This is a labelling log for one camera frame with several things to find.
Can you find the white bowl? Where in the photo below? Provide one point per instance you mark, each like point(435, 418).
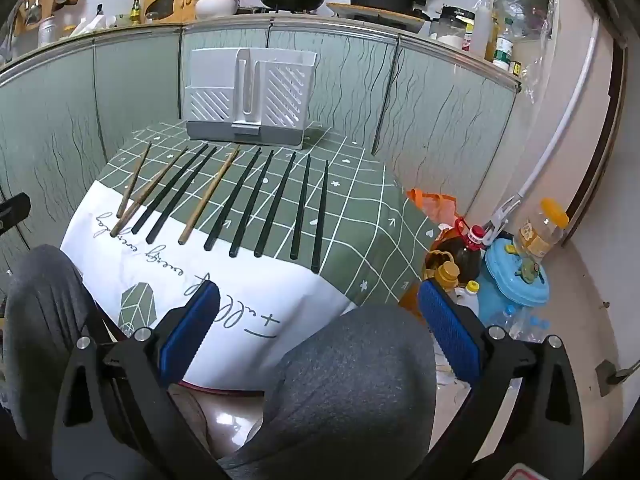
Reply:
point(216, 7)

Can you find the black chopstick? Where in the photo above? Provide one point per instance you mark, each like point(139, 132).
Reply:
point(301, 207)
point(170, 189)
point(252, 203)
point(182, 195)
point(320, 216)
point(232, 199)
point(275, 205)

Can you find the wooden chopstick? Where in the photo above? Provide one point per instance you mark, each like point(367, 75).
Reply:
point(134, 180)
point(210, 195)
point(149, 192)

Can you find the metal canister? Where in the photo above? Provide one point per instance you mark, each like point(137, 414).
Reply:
point(46, 32)

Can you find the clear container white powder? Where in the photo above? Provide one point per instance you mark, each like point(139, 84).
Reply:
point(450, 40)

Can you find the white squeeze bottle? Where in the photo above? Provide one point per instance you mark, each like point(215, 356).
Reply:
point(481, 30)

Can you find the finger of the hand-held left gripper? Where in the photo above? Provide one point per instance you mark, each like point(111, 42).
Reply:
point(15, 207)

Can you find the white plastic utensil holder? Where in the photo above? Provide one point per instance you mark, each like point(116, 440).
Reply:
point(215, 67)

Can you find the gas stove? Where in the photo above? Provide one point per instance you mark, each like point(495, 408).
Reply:
point(260, 10)

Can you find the blue plastic container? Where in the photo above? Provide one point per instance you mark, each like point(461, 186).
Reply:
point(510, 292)

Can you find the metal ladle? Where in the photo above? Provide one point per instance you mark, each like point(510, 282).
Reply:
point(32, 12)

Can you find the black kitchen appliance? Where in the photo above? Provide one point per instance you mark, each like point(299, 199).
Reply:
point(457, 12)

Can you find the yellow-lid plastic jar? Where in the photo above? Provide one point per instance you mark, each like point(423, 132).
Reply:
point(537, 235)

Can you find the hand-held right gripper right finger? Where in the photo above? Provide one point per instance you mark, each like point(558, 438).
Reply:
point(450, 330)

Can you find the green frog toy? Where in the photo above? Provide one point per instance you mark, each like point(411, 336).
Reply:
point(527, 270)

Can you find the person's left leg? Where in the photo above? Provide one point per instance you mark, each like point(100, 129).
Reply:
point(40, 320)

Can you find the clear plastic bottle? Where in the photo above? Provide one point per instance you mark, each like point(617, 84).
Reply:
point(520, 327)

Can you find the white pipe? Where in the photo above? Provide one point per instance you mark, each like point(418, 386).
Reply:
point(570, 124)

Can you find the green-label plastic bottle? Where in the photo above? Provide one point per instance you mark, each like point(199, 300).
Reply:
point(502, 50)

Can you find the green checked tablecloth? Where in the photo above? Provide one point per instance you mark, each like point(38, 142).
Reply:
point(350, 200)

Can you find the wooden board under pot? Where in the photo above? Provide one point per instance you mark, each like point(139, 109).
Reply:
point(350, 10)

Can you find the orange plastic bag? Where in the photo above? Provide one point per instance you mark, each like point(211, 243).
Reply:
point(435, 205)

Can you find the yellow countertop box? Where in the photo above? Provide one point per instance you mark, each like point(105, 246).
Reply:
point(170, 2)

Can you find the dark oil bottle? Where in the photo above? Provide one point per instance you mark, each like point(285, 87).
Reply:
point(460, 260)

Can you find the green wavy-line cabinet door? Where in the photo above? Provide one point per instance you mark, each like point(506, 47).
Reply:
point(350, 85)
point(450, 125)
point(225, 35)
point(140, 85)
point(45, 135)

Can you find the white plastic clip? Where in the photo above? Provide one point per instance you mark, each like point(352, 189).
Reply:
point(502, 217)

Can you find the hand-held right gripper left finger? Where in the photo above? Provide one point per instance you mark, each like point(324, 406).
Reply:
point(192, 325)

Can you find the green glass bottle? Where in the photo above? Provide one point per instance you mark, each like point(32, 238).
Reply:
point(135, 12)

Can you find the small seasoning jar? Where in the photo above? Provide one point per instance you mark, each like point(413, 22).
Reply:
point(515, 69)

